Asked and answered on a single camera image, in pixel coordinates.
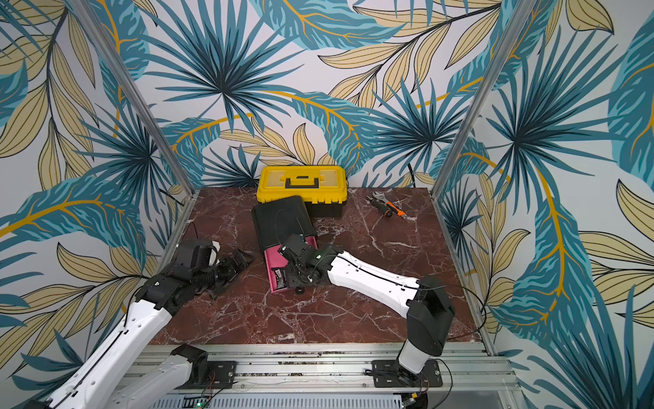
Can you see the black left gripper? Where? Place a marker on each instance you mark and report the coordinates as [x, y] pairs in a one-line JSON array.
[[233, 271]]

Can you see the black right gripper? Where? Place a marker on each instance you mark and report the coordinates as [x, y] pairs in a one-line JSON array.
[[293, 257]]

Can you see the black drawer cabinet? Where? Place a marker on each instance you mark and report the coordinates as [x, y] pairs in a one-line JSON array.
[[276, 221]]

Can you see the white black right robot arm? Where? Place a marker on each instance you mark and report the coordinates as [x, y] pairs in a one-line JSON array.
[[423, 303]]

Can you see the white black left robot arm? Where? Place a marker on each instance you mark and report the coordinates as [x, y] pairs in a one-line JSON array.
[[196, 268]]

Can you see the yellow black toolbox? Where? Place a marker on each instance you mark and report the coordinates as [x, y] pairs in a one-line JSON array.
[[323, 188]]

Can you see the orange black pliers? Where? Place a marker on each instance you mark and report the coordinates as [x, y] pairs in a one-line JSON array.
[[380, 201]]

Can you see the aluminium front rail base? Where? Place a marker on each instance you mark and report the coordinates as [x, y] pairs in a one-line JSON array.
[[341, 369]]

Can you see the aluminium left corner post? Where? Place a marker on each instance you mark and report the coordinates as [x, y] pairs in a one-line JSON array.
[[91, 24]]

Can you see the aluminium corner post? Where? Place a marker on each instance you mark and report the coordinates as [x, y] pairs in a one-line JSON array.
[[91, 24], [509, 37]]

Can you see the aluminium right corner post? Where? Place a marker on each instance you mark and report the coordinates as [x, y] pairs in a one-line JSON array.
[[509, 37]]

